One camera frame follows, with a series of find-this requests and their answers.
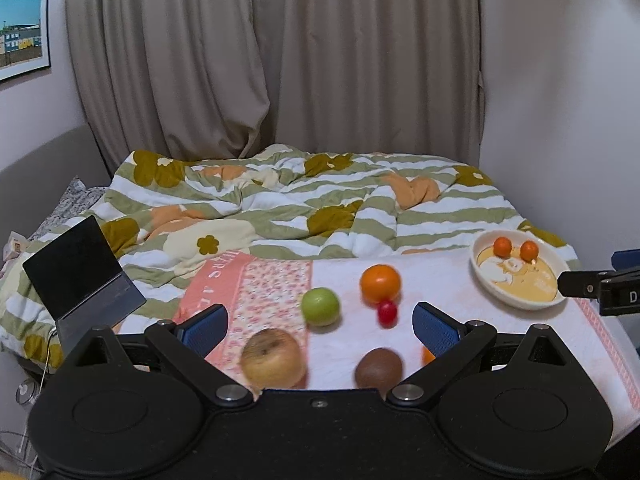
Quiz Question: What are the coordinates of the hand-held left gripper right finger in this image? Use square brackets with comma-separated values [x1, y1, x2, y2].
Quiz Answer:
[387, 301, 583, 408]

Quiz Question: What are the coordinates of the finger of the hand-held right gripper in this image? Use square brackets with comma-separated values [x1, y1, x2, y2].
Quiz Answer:
[611, 250, 640, 272]
[557, 270, 603, 299]

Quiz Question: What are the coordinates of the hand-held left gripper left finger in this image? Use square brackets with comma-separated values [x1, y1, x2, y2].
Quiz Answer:
[60, 304, 253, 408]

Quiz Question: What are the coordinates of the red tomato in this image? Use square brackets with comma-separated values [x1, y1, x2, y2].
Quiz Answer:
[377, 300, 399, 328]

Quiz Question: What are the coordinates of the cream printed bowl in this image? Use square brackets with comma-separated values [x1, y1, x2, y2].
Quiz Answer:
[470, 230, 571, 311]

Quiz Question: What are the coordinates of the brown kiwi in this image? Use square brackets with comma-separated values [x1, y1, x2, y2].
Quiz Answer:
[355, 347, 403, 391]

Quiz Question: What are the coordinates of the large orange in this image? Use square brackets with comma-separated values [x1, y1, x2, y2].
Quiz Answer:
[360, 264, 402, 306]

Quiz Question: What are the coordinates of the yellow apple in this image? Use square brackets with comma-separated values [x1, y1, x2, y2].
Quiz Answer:
[241, 328, 307, 388]

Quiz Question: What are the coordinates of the green apple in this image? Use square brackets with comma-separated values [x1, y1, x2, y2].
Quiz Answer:
[301, 287, 341, 327]

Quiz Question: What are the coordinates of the pink floral towel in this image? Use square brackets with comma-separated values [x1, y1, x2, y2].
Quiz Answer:
[170, 247, 640, 431]

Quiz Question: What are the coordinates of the green striped flower blanket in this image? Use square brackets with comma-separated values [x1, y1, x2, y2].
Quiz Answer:
[0, 144, 581, 366]

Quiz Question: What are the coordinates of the grey patterned pillow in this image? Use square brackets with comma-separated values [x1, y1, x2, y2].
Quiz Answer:
[30, 176, 108, 241]

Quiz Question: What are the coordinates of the small white box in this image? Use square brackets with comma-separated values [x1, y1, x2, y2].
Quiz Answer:
[2, 230, 31, 266]

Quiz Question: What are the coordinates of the grey bed headboard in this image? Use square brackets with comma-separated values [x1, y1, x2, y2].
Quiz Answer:
[0, 125, 111, 241]

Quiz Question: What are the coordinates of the beige curtain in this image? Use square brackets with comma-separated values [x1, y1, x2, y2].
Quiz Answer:
[248, 0, 486, 166]
[65, 0, 273, 176]

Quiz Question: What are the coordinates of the white cable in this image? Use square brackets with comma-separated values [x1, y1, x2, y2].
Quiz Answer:
[40, 327, 58, 376]

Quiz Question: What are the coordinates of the framed wall poster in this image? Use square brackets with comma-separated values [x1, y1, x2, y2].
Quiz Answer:
[0, 0, 51, 83]

